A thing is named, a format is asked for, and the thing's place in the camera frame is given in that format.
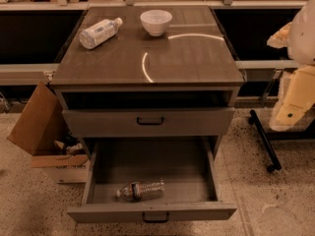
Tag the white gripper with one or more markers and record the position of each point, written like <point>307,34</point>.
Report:
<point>303,36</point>

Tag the clear plastic water bottle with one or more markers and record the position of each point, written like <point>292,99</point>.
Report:
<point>140,191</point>

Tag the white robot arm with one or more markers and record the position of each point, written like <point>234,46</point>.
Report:
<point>301,38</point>

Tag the closed grey upper drawer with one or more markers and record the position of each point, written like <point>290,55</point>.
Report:
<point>122,123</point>

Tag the open grey middle drawer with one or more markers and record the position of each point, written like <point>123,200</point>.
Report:
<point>185,165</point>

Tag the grey drawer cabinet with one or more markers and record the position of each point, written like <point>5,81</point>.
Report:
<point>188,67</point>

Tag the white labelled plastic bottle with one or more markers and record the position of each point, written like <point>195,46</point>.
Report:
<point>99,33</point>

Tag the black wheeled stand leg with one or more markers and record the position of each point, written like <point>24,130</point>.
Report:
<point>275,164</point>

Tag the white bowl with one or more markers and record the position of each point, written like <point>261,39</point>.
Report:
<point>156,22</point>

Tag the brown cardboard box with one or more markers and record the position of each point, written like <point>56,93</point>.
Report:
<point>42,132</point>

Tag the black upper drawer handle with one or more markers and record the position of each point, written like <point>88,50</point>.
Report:
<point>154,121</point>

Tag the black drawer handle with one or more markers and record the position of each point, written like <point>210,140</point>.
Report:
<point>155,217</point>
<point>154,121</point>

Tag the black middle drawer handle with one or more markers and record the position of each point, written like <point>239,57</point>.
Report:
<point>155,217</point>

